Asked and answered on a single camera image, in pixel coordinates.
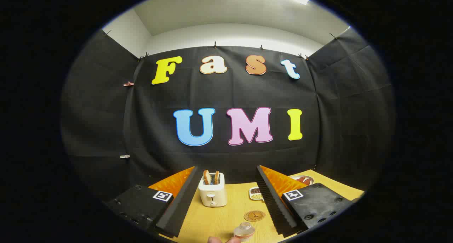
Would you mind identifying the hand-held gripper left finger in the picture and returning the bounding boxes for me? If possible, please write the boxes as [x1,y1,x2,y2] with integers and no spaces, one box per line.
[105,166,203,238]

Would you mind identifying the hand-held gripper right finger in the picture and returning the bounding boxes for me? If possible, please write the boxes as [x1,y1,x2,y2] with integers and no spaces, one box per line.
[256,165,355,237]

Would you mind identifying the round brown coaster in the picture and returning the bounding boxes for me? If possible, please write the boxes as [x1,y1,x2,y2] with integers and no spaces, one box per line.
[243,210,266,222]

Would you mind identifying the clear juice bottle pink label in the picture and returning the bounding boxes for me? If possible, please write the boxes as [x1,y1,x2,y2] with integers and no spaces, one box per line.
[233,222,256,242]

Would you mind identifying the white toaster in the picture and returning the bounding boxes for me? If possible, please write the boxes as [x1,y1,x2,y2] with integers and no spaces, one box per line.
[198,172,228,207]

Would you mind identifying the round white plate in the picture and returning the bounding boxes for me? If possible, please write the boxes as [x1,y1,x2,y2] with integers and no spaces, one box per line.
[289,175,314,186]

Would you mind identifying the wooden table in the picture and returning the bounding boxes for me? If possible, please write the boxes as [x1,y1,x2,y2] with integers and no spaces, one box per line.
[170,169,365,243]

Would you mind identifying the black backdrop cloth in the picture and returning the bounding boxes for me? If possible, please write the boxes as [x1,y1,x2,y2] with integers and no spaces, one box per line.
[61,27,395,201]

